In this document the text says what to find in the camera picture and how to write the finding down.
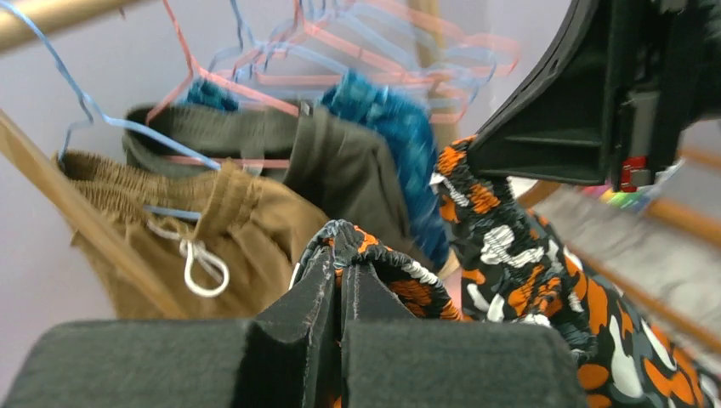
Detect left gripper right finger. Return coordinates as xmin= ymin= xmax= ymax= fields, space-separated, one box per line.
xmin=341 ymin=264 xmax=587 ymax=407

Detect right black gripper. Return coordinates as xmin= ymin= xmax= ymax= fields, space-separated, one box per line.
xmin=468 ymin=1 xmax=720 ymax=192

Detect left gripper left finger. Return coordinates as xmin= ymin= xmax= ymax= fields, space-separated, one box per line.
xmin=3 ymin=272 xmax=332 ymax=407

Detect orange camouflage shorts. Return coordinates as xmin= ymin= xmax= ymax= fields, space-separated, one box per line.
xmin=289 ymin=134 xmax=721 ymax=408

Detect brown hanging shorts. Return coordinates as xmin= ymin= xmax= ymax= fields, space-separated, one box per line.
xmin=54 ymin=150 xmax=327 ymax=319

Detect dark green hanging shorts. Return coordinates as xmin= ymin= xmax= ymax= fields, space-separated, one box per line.
xmin=147 ymin=102 xmax=438 ymax=271

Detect blue patterned hanging shorts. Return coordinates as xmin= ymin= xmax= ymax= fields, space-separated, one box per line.
xmin=183 ymin=70 xmax=451 ymax=271

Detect set of coloured markers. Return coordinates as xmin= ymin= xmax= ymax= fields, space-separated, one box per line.
xmin=580 ymin=185 xmax=655 ymax=213

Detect wooden weaving loom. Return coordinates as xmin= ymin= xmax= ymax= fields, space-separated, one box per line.
xmin=512 ymin=144 xmax=720 ymax=362

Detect wooden clothes rack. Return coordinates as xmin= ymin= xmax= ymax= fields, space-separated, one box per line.
xmin=0 ymin=0 xmax=463 ymax=320

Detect pink wire hanger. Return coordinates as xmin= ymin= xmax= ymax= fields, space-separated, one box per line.
xmin=145 ymin=0 xmax=521 ymax=170

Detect blue wire hanger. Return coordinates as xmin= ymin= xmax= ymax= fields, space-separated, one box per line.
xmin=0 ymin=0 xmax=499 ymax=222

